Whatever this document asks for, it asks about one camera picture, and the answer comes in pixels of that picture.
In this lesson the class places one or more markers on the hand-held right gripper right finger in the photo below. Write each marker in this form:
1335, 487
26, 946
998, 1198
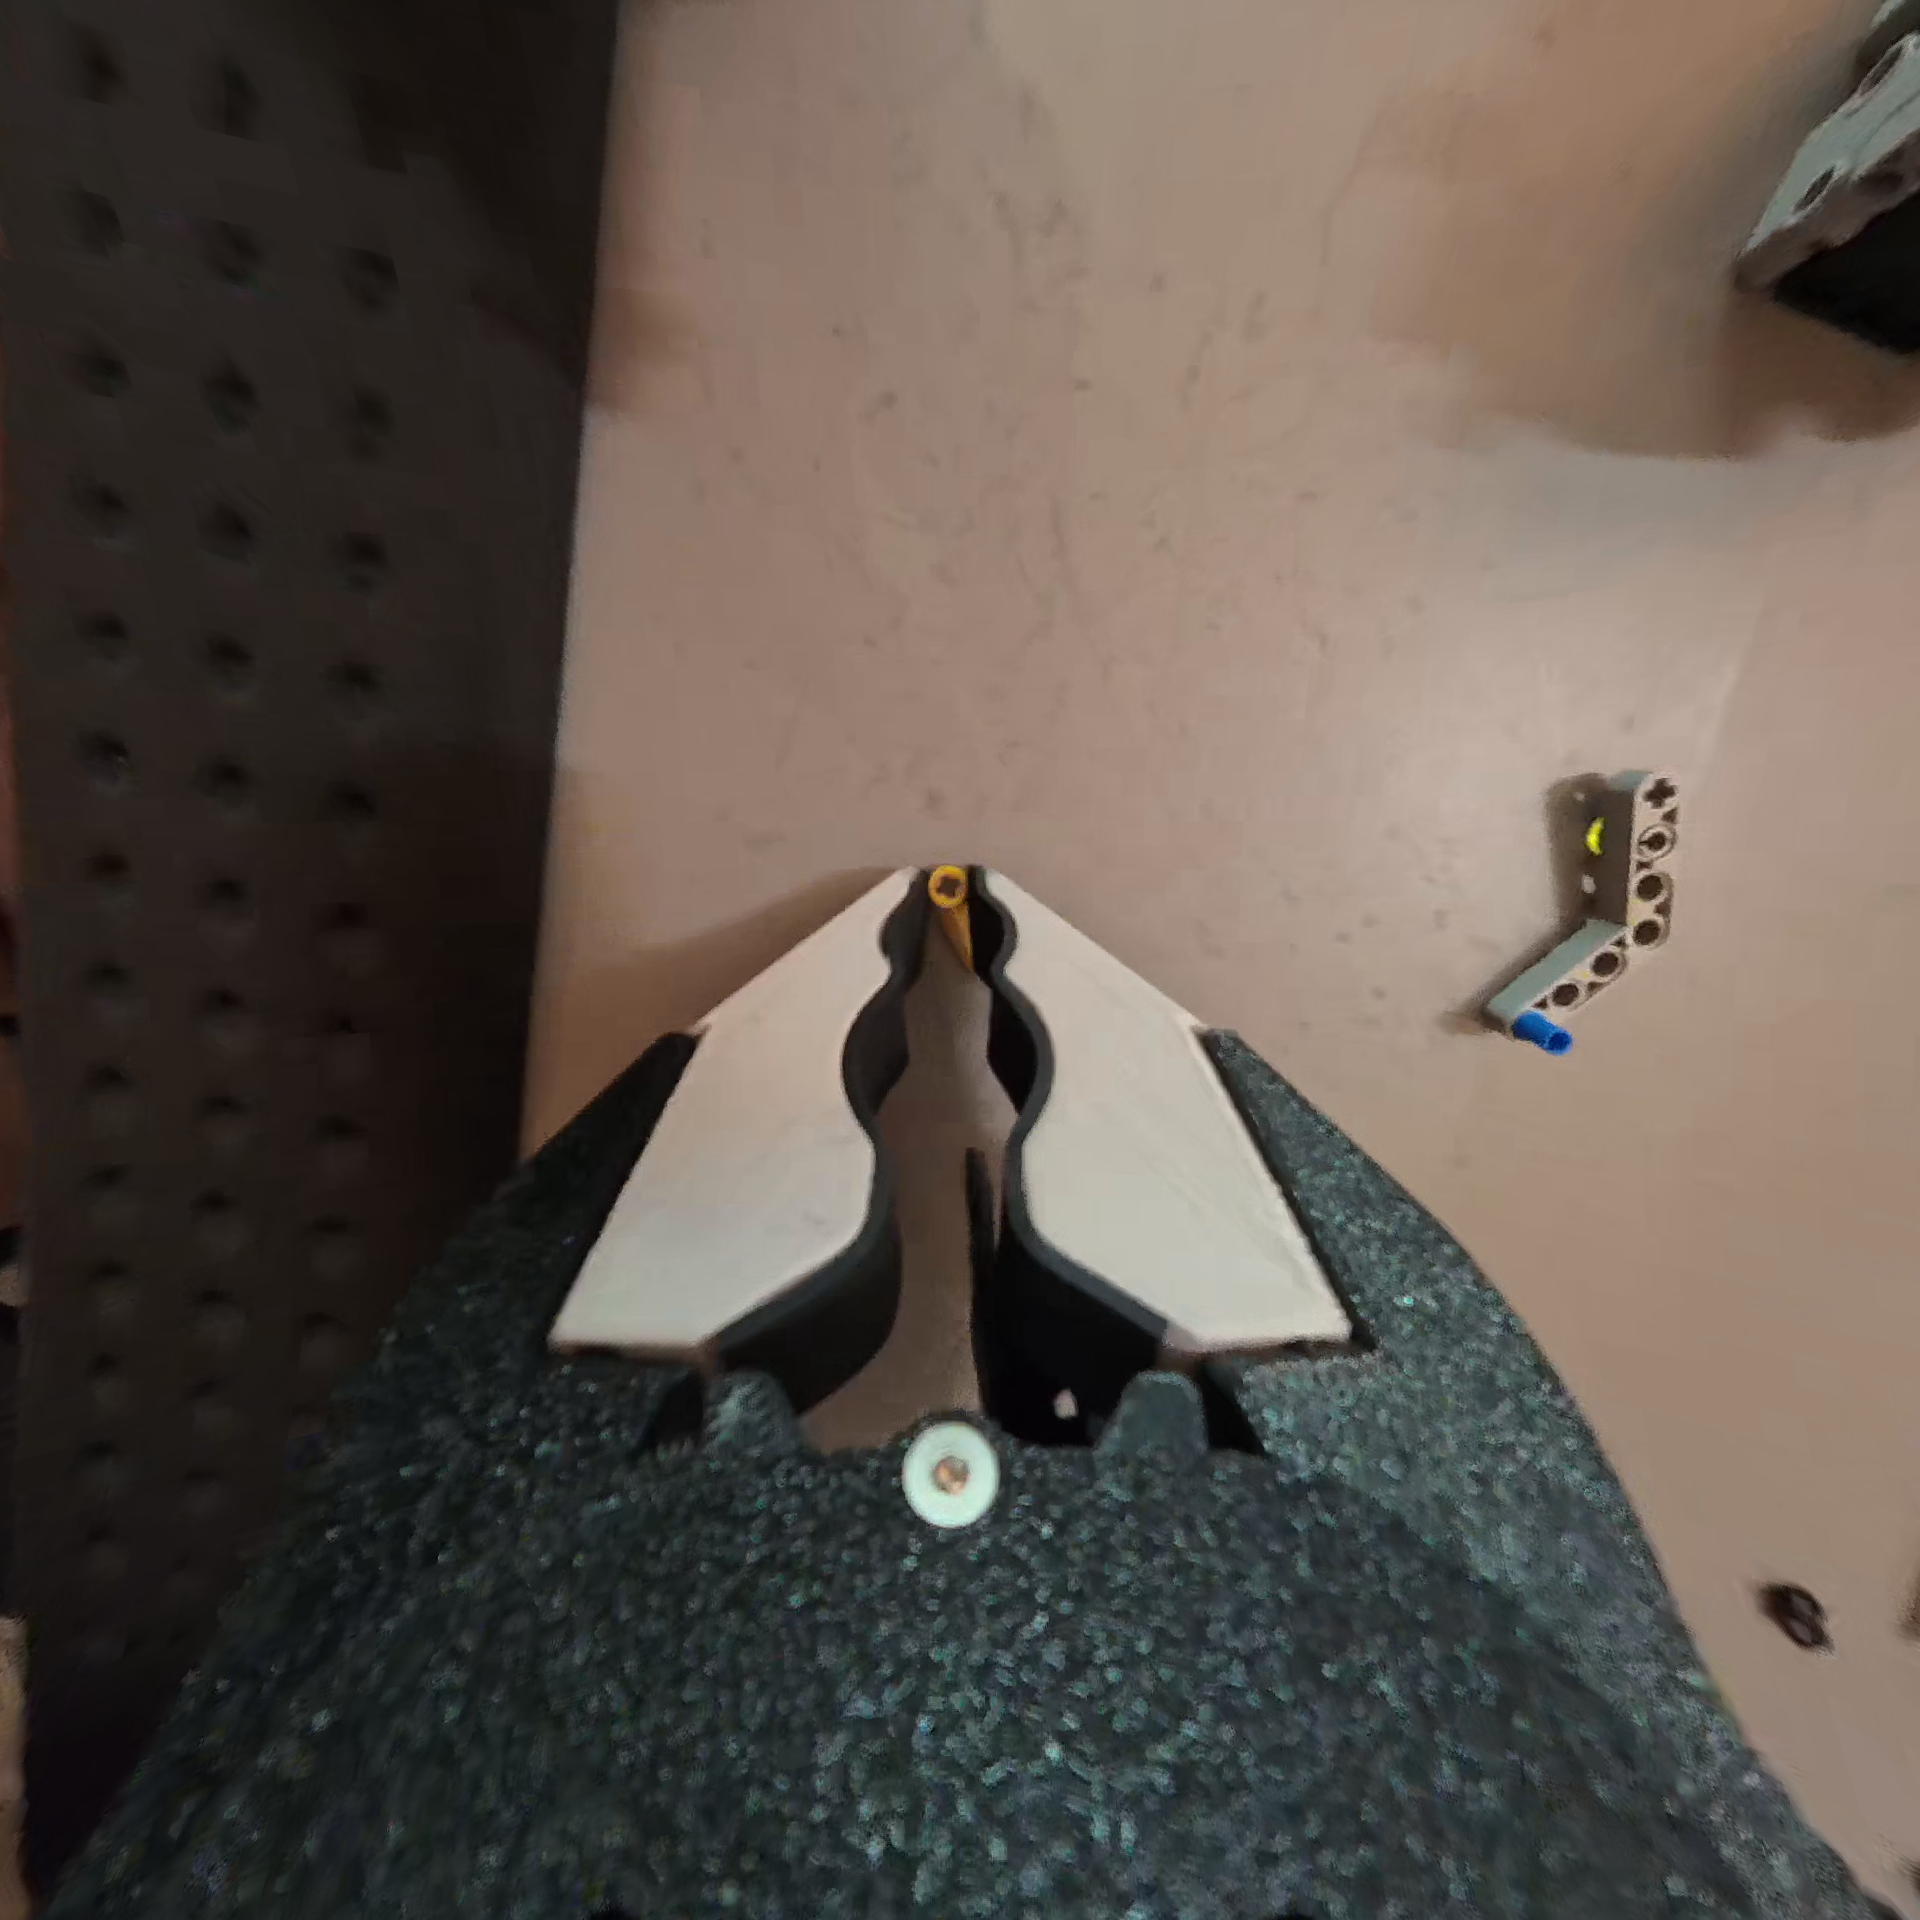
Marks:
1170, 1187

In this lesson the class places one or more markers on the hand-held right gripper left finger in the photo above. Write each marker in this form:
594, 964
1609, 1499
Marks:
734, 1187

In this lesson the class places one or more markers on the grey angled beam piece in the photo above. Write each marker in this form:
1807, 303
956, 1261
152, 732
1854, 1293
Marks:
1651, 870

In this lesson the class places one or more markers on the small blue pin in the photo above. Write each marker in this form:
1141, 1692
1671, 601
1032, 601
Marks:
1541, 1033

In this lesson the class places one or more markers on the pile of small brick pieces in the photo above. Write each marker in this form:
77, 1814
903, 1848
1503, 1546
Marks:
1793, 1615

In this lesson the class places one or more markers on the grey desk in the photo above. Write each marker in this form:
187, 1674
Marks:
1125, 525

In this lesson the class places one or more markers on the blue grey brick robot model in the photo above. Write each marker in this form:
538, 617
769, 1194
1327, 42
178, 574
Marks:
1846, 194

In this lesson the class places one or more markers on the yellow cone piece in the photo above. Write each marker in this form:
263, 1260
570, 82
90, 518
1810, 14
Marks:
949, 896

